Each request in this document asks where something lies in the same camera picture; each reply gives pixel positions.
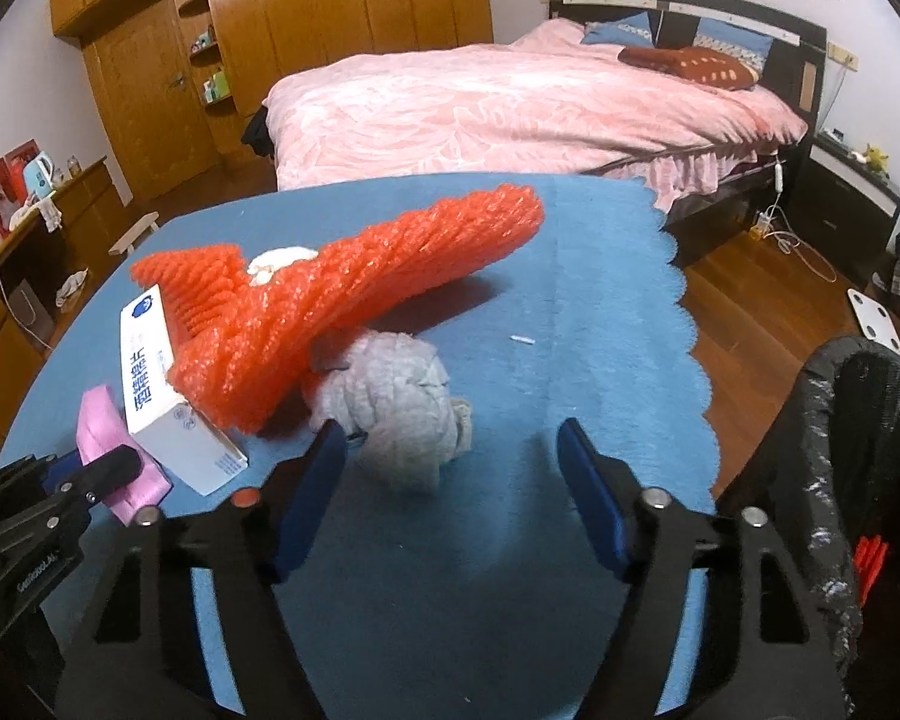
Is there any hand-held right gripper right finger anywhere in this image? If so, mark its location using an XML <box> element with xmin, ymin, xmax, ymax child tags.
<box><xmin>556</xmin><ymin>418</ymin><xmax>848</xmax><ymax>720</ymax></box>

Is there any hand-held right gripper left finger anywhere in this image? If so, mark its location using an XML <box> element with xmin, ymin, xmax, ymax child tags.
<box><xmin>56</xmin><ymin>418</ymin><xmax>346</xmax><ymax>720</ymax></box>

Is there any pink wrapper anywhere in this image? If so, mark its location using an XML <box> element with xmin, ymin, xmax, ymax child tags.
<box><xmin>77</xmin><ymin>384</ymin><xmax>173</xmax><ymax>526</ymax></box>

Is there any white cardboard box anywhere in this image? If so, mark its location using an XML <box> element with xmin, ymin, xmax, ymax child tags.
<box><xmin>118</xmin><ymin>283</ymin><xmax>248</xmax><ymax>497</ymax></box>

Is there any large white tissue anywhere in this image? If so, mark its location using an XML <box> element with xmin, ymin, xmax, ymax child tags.
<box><xmin>311</xmin><ymin>331</ymin><xmax>475</xmax><ymax>496</ymax></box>

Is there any orange foam net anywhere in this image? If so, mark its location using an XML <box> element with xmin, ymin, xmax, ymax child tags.
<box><xmin>131</xmin><ymin>181</ymin><xmax>546</xmax><ymax>436</ymax></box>

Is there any bin with black liner bag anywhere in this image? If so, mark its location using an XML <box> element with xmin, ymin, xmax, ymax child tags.
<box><xmin>720</xmin><ymin>336</ymin><xmax>900</xmax><ymax>720</ymax></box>

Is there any small white tissue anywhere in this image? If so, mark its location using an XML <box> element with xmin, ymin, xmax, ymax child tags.
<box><xmin>246</xmin><ymin>246</ymin><xmax>320</xmax><ymax>278</ymax></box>

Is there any blue tablecloth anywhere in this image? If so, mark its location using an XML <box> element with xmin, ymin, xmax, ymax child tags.
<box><xmin>0</xmin><ymin>172</ymin><xmax>723</xmax><ymax>720</ymax></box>

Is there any small wooden stool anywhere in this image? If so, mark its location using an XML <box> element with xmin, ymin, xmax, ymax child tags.
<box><xmin>109</xmin><ymin>212</ymin><xmax>160</xmax><ymax>256</ymax></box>

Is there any wooden sideboard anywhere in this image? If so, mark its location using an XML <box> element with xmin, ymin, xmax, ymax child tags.
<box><xmin>0</xmin><ymin>157</ymin><xmax>132</xmax><ymax>458</ymax></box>

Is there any white cloth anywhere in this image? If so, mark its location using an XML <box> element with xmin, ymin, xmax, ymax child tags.
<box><xmin>7</xmin><ymin>193</ymin><xmax>62</xmax><ymax>233</ymax></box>

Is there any red box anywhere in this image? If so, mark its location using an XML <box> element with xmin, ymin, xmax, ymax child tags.
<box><xmin>0</xmin><ymin>139</ymin><xmax>42</xmax><ymax>233</ymax></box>

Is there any light blue kettle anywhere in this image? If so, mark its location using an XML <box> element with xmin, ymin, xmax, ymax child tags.
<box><xmin>21</xmin><ymin>152</ymin><xmax>56</xmax><ymax>200</ymax></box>

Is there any white bathroom scale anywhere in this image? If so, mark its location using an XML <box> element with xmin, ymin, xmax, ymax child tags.
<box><xmin>847</xmin><ymin>287</ymin><xmax>900</xmax><ymax>357</ymax></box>

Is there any dark cloth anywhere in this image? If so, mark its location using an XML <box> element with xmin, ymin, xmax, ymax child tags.
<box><xmin>241</xmin><ymin>101</ymin><xmax>275</xmax><ymax>162</ymax></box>

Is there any dark nightstand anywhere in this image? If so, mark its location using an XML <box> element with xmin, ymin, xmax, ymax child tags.
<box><xmin>787</xmin><ymin>131</ymin><xmax>900</xmax><ymax>290</ymax></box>

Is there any wooden door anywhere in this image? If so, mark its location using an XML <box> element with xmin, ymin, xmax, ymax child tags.
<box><xmin>82</xmin><ymin>0</ymin><xmax>222</xmax><ymax>200</ymax></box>

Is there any pink blanket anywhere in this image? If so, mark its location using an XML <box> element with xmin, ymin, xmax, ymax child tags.
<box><xmin>261</xmin><ymin>19</ymin><xmax>809</xmax><ymax>215</ymax></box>

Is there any brown dotted pillow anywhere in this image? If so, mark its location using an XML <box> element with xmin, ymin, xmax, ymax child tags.
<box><xmin>619</xmin><ymin>45</ymin><xmax>760</xmax><ymax>91</ymax></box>

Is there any blue pillow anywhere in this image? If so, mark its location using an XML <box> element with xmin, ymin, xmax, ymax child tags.
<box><xmin>694</xmin><ymin>17</ymin><xmax>773</xmax><ymax>61</ymax></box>
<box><xmin>581</xmin><ymin>13</ymin><xmax>655</xmax><ymax>46</ymax></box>

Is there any dark wooden bed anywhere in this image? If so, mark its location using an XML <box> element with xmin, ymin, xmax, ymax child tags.
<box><xmin>244</xmin><ymin>0</ymin><xmax>828</xmax><ymax>241</ymax></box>

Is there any wooden wardrobe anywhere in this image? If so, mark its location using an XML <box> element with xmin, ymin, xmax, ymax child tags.
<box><xmin>49</xmin><ymin>0</ymin><xmax>494</xmax><ymax>166</ymax></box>

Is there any white power cable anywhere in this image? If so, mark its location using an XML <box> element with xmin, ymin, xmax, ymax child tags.
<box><xmin>750</xmin><ymin>157</ymin><xmax>837</xmax><ymax>282</ymax></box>

